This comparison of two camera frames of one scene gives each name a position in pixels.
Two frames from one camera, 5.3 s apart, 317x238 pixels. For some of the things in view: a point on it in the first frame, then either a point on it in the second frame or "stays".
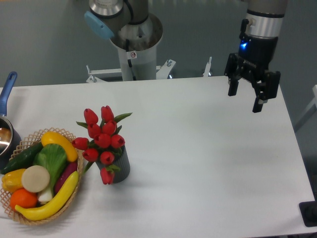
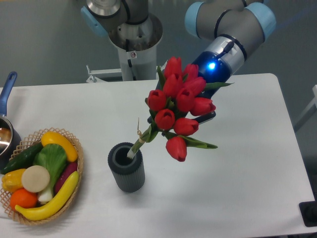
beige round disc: [35, 178] stays
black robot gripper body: [252, 61] -> [213, 69]
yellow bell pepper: [12, 180] stays
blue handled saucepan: [10, 140] stays
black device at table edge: [308, 212] stays
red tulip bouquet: [104, 143] -> [175, 106]
